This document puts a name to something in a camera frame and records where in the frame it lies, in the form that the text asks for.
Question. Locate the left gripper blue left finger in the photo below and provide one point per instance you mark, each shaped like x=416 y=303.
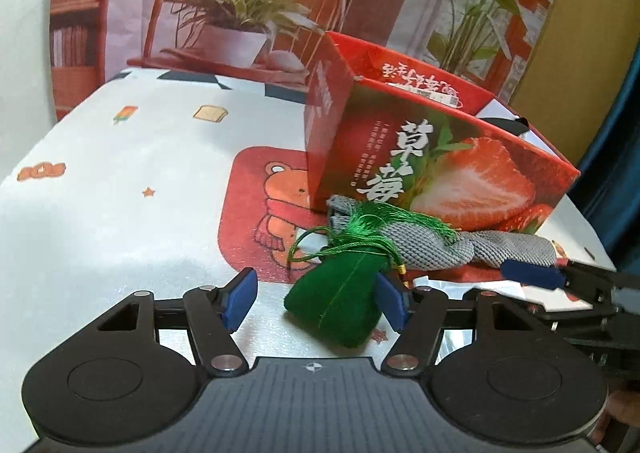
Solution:
x=238 y=296

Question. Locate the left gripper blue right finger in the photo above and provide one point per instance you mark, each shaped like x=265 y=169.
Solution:
x=392 y=298

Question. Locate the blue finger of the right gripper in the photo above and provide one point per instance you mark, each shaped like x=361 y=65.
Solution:
x=550 y=278

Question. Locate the green velvet tassel pouch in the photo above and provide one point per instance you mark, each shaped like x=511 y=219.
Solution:
x=335 y=299

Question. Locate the grey mesh cloth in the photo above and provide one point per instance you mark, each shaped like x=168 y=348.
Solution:
x=425 y=243

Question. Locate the printed room scene backdrop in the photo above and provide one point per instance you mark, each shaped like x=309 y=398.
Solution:
x=488 y=42

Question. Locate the person's right hand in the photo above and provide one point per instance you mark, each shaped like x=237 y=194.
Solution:
x=622 y=406

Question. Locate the white cartoon tablecloth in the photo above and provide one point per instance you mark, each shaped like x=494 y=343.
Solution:
x=137 y=212

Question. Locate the red strawberry cardboard box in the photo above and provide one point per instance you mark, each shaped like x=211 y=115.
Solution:
x=382 y=127

